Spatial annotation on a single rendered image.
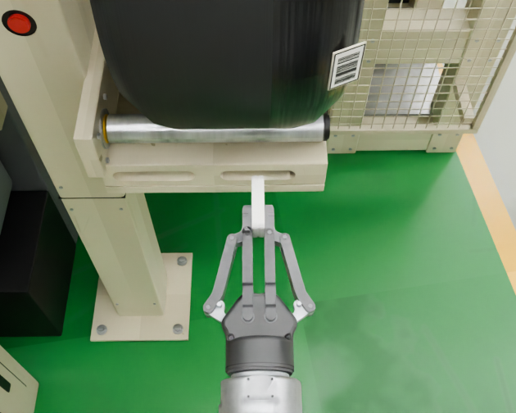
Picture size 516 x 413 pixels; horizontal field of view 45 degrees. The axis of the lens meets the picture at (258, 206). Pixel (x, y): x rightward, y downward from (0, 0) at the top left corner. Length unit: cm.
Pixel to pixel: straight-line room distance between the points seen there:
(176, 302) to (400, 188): 79
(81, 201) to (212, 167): 39
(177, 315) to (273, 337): 112
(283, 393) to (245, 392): 4
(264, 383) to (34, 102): 61
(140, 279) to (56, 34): 79
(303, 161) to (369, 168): 109
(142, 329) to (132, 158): 86
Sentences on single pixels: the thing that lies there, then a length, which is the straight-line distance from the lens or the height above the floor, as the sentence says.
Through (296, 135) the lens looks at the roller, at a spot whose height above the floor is 91.
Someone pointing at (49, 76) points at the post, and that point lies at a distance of 101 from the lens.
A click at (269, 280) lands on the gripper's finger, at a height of 100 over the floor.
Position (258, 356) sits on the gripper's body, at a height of 102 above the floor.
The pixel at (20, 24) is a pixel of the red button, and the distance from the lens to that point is 94.
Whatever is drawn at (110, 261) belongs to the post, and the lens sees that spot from 150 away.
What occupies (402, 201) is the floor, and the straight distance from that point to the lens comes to 201.
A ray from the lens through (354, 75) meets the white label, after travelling 72.
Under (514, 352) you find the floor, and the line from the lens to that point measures 188.
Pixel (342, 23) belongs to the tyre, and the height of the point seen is 121.
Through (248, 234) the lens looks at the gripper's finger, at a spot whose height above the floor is 101.
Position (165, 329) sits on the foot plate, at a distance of 177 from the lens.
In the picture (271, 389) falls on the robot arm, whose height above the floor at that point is 101.
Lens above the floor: 165
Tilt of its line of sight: 58 degrees down
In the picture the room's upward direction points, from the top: straight up
